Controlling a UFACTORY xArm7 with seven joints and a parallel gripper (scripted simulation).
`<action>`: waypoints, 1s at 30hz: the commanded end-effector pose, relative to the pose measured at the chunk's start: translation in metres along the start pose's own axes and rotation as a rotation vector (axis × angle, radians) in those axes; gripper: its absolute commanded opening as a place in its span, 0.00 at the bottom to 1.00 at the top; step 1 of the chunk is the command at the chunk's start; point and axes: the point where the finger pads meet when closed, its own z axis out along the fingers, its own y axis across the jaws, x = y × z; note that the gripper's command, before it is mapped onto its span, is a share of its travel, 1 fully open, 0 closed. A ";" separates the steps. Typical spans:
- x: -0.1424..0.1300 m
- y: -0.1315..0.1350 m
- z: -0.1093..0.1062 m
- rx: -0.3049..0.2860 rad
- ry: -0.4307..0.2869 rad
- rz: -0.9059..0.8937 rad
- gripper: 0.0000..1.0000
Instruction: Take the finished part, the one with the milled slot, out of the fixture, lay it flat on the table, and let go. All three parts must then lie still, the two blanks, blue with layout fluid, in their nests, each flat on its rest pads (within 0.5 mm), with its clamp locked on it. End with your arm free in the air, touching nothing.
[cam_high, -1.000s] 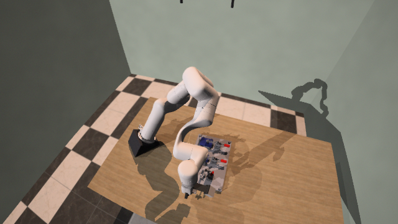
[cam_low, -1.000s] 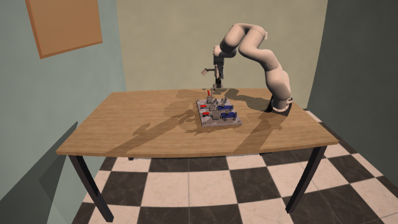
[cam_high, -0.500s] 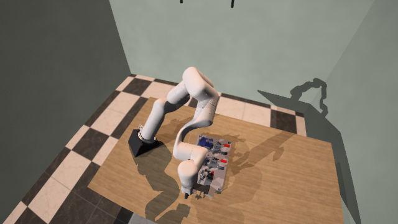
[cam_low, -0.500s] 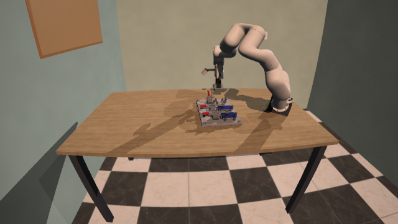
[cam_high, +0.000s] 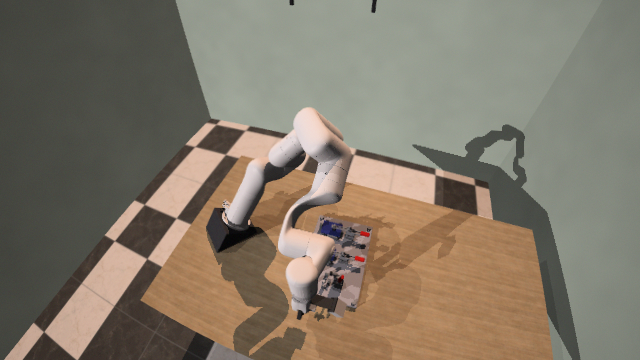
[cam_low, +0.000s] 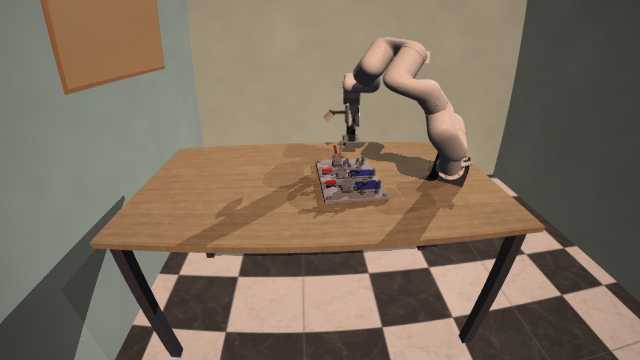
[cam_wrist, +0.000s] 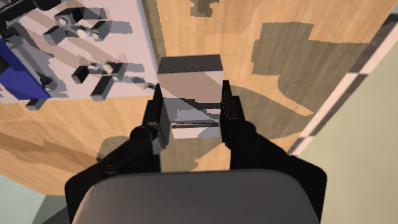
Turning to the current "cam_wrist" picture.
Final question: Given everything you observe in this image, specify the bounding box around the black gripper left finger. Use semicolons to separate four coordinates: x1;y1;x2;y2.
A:
64;83;171;224

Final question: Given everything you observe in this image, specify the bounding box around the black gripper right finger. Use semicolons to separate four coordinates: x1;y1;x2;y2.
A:
219;80;327;224

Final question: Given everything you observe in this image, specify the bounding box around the blue flat metal plate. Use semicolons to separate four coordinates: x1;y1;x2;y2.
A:
0;32;54;100

